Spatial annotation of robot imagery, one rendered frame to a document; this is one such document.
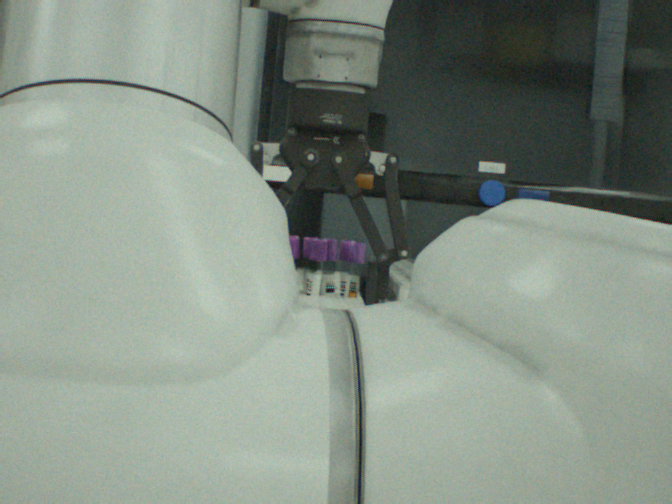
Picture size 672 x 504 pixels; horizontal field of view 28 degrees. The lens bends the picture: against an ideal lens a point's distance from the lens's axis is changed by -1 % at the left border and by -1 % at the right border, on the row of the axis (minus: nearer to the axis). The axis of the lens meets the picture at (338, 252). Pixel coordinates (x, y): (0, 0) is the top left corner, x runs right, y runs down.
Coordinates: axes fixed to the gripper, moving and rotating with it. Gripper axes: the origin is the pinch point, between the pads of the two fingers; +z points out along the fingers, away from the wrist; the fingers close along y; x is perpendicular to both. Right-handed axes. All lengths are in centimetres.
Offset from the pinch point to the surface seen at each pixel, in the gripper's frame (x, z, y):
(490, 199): 28.9, -11.3, 20.0
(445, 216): 108, -7, 24
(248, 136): 32.8, -16.1, -8.3
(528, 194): 29.8, -12.2, 24.5
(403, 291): 27.2, 0.0, 10.8
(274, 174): 29.9, -11.9, -4.9
